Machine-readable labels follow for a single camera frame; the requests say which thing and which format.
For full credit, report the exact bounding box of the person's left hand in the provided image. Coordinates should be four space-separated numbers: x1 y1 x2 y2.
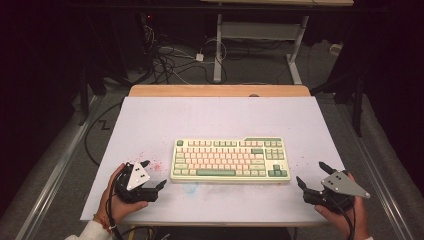
96 163 150 228

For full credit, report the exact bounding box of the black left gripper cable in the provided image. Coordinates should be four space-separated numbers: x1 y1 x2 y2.
105 173 125 240

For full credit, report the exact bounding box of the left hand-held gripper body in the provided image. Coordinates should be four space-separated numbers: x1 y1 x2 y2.
114 161 160 205

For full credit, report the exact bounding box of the green and pink keyboard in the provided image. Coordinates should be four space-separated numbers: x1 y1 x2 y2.
170 136 291 184

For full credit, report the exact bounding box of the orange wrist bracelet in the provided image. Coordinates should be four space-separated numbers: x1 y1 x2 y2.
92 213 113 232

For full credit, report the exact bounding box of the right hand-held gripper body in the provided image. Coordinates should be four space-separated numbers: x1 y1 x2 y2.
302 170 371 214

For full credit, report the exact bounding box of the black stand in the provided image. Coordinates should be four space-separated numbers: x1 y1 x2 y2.
309 71 365 138
77 64 102 127

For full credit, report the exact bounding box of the tangle of floor cables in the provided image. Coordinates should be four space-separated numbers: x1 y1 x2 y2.
142 24 228 85

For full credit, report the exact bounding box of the long black floor cable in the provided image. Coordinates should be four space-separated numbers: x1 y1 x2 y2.
83 101 125 168

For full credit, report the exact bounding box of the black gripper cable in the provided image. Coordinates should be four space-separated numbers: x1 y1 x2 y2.
328 196 356 240
105 173 125 240

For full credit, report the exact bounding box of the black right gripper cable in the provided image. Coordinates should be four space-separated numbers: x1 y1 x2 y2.
328 196 356 240

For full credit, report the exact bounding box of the aluminium rail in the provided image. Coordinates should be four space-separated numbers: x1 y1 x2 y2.
13 95 103 240
335 99 416 240

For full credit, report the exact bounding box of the white metal desk frame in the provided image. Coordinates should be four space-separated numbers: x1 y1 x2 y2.
212 13 310 85

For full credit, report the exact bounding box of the person's right hand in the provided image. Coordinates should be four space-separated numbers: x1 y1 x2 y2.
314 196 370 240

